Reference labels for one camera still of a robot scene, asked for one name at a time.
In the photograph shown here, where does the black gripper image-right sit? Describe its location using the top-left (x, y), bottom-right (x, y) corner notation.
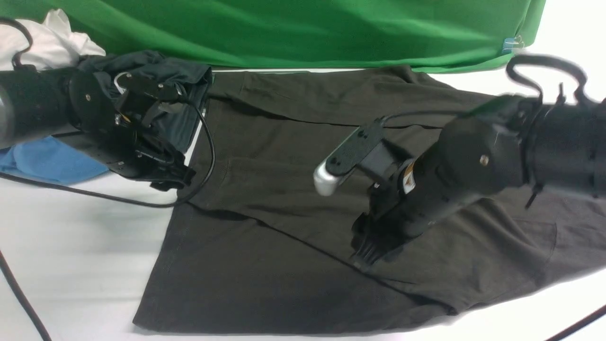
top-left (350, 154), bottom-right (495, 271)

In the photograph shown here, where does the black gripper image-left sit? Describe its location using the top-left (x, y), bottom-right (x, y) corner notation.
top-left (71, 91), bottom-right (196, 192)

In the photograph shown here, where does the dark gray long-sleeve shirt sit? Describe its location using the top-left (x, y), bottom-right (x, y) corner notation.
top-left (134, 65), bottom-right (605, 334)

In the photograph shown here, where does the dark teal crumpled shirt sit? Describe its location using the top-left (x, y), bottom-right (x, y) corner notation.
top-left (77, 50), bottom-right (212, 153)

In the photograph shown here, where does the blue crumpled shirt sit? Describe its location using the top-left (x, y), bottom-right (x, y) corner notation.
top-left (0, 136), bottom-right (109, 185)

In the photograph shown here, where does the white crumpled shirt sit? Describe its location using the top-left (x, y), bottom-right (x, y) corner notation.
top-left (0, 9), bottom-right (106, 71)

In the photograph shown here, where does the green backdrop cloth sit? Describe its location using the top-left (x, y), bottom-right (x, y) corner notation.
top-left (0, 0), bottom-right (545, 73)

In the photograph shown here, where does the blue binder clip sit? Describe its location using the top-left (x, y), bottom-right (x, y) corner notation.
top-left (501, 35), bottom-right (525, 55)

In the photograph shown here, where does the wrist camera image-right arm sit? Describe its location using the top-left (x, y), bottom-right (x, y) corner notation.
top-left (312, 121), bottom-right (383, 197)

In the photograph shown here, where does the wrist camera image-left arm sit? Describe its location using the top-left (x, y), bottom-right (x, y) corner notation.
top-left (114, 72), bottom-right (188, 104)

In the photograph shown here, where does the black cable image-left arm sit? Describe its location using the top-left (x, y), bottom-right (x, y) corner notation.
top-left (0, 17), bottom-right (216, 341)

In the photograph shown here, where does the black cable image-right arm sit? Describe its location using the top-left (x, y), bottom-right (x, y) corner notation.
top-left (364, 66), bottom-right (605, 341)

